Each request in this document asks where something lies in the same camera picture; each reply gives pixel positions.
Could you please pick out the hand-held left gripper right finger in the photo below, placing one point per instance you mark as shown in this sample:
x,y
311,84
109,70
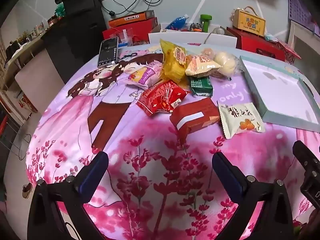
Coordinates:
x,y
228,177

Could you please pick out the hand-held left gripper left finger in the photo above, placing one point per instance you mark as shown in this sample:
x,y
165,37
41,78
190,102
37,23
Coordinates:
x,y
93,177

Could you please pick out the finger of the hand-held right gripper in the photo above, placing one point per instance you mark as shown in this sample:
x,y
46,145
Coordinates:
x,y
306,157

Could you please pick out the white packet orange fruit print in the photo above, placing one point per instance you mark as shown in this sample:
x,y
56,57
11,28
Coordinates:
x,y
237,118

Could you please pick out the dark red white-striped packet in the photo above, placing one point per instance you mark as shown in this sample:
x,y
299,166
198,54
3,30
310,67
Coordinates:
x,y
193,115

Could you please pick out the teal rimmed white tray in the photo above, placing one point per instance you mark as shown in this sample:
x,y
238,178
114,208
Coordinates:
x,y
275,87

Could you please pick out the dark green snack packet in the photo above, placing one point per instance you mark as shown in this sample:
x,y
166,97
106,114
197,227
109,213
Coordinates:
x,y
200,87

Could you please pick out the red snack packet white crosses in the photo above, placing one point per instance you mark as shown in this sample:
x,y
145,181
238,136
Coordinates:
x,y
160,97

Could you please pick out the pink purple snack packet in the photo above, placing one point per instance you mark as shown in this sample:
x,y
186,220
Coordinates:
x,y
145,76

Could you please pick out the beige orange-print snack packet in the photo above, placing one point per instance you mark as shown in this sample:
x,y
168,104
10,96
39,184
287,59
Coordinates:
x,y
202,65

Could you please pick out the clear bag of round buns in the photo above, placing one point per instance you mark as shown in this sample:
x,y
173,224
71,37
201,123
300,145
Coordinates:
x,y
226,61

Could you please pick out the yellow bread packet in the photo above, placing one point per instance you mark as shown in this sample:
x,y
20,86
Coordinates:
x,y
173,63

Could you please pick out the printed cartoon blanket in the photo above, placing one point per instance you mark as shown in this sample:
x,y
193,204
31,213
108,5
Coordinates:
x,y
140,155

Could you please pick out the white board panel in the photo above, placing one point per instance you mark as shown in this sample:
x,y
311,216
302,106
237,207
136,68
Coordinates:
x,y
40,82

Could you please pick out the white shelf unit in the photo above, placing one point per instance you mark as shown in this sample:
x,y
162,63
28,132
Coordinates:
x,y
296,37

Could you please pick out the red gift box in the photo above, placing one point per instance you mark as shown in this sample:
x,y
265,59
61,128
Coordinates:
x,y
255,46

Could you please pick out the teal small packet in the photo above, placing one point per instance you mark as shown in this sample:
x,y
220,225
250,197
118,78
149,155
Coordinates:
x,y
271,38

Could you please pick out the smartphone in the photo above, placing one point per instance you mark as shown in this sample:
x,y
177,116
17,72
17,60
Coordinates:
x,y
108,51

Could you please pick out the clear plastic box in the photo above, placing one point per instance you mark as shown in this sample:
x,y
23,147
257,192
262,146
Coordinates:
x,y
123,37

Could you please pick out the black cabinet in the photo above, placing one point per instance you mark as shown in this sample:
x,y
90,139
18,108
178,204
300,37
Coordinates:
x,y
75,35

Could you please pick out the white cardboard box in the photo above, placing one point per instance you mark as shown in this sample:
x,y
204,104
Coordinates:
x,y
190,38

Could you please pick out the cluttered side counter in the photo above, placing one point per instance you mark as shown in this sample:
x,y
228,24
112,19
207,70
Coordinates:
x,y
17,50

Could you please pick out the purple plastic basket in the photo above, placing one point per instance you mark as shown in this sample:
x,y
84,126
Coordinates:
x,y
300,7

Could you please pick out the toy car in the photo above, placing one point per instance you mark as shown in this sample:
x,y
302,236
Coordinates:
x,y
195,27

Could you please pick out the red cardboard box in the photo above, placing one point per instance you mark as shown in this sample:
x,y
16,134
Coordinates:
x,y
142,30

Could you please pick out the green dumbbell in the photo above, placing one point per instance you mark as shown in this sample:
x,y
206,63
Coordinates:
x,y
205,22

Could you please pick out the white orange carton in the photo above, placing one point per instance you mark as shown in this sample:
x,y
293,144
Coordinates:
x,y
167,30

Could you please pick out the orange long box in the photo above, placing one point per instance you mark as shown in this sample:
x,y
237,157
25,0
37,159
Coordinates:
x,y
130,18

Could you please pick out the bottle of blue beads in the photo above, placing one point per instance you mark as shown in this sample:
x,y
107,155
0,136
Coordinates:
x,y
176,22

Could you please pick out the green plastic bag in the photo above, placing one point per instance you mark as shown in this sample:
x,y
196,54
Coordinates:
x,y
60,10

